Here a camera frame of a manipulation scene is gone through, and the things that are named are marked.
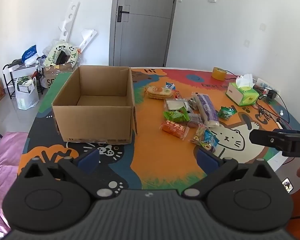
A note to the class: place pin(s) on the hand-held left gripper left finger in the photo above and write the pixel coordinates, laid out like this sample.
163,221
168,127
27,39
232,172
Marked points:
88,159

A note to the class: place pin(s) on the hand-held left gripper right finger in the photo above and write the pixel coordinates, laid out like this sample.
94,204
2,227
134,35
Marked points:
207,158

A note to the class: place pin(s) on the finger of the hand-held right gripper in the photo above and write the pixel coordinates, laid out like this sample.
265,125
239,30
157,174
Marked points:
263,138

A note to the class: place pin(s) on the blue snack packet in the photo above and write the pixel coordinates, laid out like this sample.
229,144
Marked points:
210,141

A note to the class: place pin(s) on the clear yellow snack packet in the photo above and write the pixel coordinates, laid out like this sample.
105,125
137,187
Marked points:
198,133

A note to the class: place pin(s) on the orange snack packet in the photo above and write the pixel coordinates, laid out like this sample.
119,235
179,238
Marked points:
174,128

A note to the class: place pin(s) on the small green crinkled packet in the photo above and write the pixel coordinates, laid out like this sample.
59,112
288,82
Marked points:
226,112

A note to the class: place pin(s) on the long purple snack packet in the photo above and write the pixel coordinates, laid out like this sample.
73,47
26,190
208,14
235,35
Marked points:
208,108

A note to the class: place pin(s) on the green snack packet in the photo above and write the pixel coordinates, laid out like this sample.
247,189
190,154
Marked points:
175,115

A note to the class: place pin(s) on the dark seaweed packet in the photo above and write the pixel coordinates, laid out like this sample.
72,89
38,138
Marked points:
192,103

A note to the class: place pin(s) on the clear sandwich cake packet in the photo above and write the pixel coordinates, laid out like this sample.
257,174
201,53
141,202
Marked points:
174,104

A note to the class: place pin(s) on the red candy bar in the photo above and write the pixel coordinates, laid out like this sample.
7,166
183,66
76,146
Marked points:
178,95

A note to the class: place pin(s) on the small blue white packet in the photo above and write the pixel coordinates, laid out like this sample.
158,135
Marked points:
170,86

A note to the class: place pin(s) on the yellow cracker packet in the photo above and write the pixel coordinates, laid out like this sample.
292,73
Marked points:
158,92

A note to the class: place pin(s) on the smartphone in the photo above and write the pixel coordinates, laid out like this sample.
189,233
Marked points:
287,185

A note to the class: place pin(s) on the black power adapter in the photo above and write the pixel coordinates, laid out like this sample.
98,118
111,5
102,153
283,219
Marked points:
272,95

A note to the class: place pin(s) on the green tissue box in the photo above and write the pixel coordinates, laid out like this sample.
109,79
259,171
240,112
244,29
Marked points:
241,95

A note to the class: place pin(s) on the white power strip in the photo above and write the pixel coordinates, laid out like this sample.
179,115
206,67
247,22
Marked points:
265,84

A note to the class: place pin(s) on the yellow tape roll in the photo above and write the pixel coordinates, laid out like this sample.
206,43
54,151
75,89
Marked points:
218,73

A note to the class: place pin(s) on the pink blanket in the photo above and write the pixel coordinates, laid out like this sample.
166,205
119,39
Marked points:
5,160

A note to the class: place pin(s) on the white plastic shopping bag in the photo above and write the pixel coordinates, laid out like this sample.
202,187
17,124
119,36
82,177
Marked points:
26,98

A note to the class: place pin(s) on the printed brown cardboard box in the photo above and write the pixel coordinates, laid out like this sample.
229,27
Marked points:
57,76

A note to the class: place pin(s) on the black shoe rack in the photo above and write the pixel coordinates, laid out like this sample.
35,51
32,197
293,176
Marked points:
7,80

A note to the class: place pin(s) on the blue plastic bag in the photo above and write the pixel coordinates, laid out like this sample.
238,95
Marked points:
29,55

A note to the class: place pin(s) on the short white board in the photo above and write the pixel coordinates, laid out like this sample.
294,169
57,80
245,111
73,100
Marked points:
86,38

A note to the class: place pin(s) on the dark green cloth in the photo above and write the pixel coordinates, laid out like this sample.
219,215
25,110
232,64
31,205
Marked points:
16,62

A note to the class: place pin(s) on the tall white board with holes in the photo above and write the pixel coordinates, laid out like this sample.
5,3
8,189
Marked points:
68,20

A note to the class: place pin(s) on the grey door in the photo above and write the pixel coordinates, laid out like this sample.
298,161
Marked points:
145,30

